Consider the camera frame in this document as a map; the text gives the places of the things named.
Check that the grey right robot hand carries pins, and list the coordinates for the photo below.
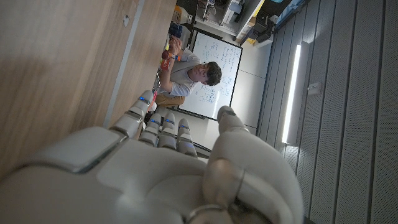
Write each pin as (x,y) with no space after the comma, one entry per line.
(149,186)

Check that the seated person grey t-shirt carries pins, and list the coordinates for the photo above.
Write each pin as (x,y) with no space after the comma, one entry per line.
(182,73)

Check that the dark blue mug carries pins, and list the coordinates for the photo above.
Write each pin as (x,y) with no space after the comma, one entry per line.
(175,30)

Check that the long ceiling light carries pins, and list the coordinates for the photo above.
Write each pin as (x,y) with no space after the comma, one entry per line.
(291,93)

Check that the black device box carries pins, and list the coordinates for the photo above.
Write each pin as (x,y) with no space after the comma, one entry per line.
(261,29)

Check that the whiteboard with black frame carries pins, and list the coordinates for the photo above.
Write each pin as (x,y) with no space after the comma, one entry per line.
(228,57)

